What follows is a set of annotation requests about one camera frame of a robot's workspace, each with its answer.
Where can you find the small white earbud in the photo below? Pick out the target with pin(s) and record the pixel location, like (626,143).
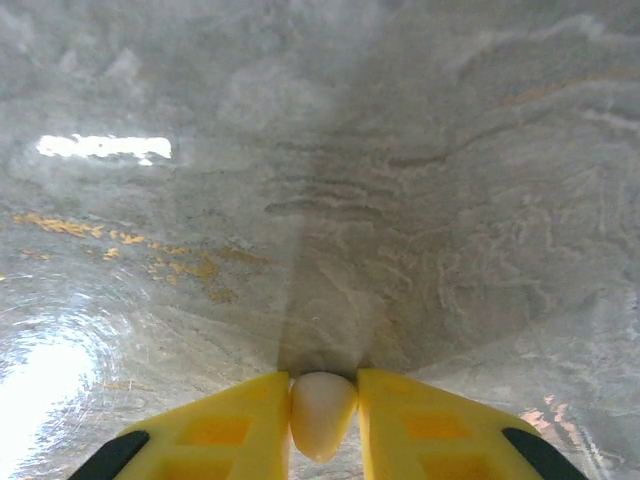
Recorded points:
(322,415)

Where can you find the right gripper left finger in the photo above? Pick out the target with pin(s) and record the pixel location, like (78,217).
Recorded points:
(215,435)

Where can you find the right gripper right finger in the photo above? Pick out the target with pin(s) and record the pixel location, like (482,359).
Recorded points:
(435,435)

